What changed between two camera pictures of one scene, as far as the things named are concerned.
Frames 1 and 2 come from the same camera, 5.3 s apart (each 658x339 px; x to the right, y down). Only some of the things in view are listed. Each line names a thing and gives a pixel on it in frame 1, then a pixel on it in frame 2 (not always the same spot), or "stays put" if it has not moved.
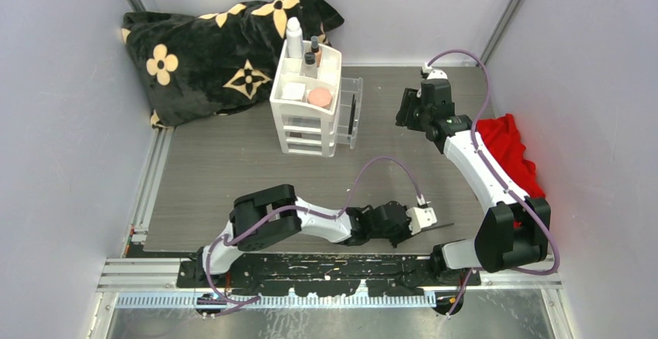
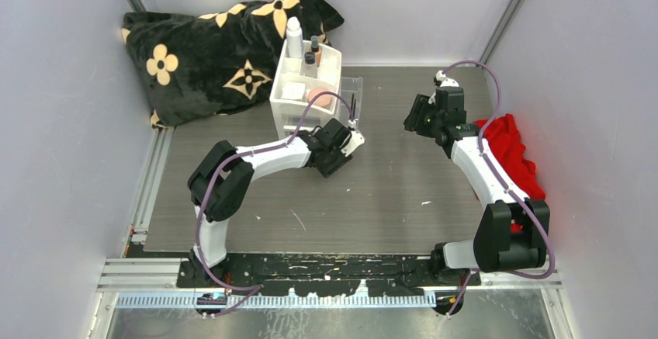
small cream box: x=293 y=91 stays put
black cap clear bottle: x=310 y=67 stays put
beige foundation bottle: x=314 y=45 stays put
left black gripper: x=406 y=233 → x=326 y=169
